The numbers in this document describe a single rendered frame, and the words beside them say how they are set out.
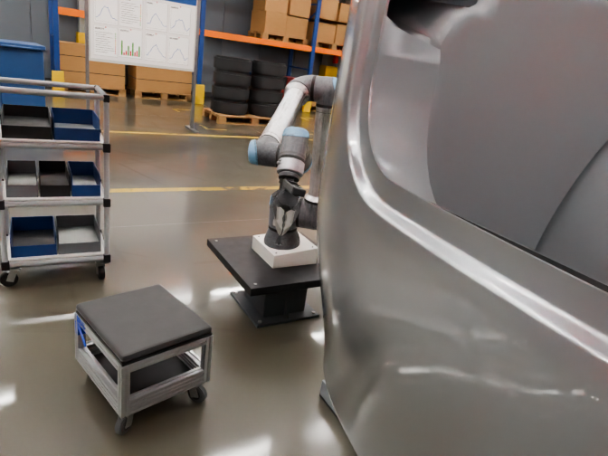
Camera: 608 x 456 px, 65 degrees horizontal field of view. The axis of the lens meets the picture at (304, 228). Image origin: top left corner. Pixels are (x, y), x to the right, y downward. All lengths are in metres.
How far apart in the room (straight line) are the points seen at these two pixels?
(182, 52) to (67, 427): 6.08
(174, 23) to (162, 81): 3.63
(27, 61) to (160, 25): 1.74
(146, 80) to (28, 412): 9.21
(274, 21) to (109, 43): 5.33
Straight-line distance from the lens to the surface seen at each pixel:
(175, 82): 10.95
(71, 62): 10.58
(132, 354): 1.69
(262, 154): 1.76
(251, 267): 2.38
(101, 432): 1.93
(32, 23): 11.68
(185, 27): 7.41
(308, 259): 2.48
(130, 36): 7.24
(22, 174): 2.97
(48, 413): 2.04
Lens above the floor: 1.32
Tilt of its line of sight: 20 degrees down
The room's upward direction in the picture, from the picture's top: 8 degrees clockwise
